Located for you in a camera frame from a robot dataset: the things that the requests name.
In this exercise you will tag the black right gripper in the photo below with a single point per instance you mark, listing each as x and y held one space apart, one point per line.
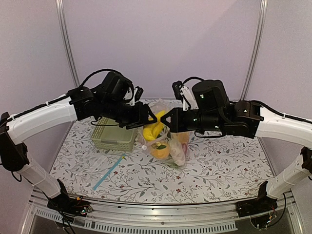
176 122

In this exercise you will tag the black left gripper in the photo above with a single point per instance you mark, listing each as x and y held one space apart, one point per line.
141 117

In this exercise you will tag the yellow toy banana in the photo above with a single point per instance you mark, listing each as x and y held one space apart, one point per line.
151 131

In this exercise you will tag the yellow toy lemon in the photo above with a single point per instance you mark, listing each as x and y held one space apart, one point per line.
183 138

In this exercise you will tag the clear pink-zipper zip bag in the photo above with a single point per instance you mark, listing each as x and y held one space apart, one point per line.
165 135

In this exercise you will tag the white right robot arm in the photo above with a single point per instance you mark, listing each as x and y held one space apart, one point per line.
288 131

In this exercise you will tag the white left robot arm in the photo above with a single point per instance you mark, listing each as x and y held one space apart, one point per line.
17 130

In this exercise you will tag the clear blue-zipper zip bag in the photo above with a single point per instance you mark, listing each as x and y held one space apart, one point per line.
90 172

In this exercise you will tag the cream perforated plastic basket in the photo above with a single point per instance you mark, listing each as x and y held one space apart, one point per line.
109 136

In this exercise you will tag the floral patterned table mat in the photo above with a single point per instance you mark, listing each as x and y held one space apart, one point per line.
222 169

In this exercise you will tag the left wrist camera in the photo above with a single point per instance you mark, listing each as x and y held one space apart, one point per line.
137 93

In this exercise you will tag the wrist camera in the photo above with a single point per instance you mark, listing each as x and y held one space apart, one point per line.
184 94
137 93

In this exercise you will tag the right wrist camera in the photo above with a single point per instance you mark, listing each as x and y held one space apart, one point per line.
184 94

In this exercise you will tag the aluminium front rail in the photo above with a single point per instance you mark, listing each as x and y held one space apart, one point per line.
116 217

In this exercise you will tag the aluminium right corner post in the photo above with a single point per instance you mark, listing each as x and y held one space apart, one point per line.
256 48

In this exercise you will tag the aluminium corner post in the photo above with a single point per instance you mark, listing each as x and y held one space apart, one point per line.
256 48
66 41

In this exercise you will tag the aluminium left corner post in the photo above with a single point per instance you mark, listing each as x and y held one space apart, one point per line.
66 41

